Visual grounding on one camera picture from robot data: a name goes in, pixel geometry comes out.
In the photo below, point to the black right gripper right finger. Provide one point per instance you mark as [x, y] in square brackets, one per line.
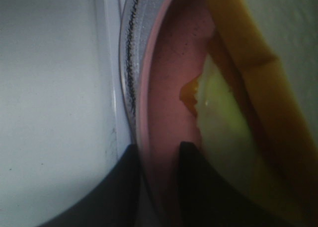
[207, 200]

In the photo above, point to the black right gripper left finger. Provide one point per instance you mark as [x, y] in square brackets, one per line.
[113, 203]

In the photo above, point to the pink round plate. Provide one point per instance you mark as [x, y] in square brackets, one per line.
[174, 55]

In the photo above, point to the white bread sandwich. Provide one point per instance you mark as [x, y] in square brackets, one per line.
[256, 103]

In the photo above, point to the white microwave oven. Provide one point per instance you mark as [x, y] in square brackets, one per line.
[63, 123]

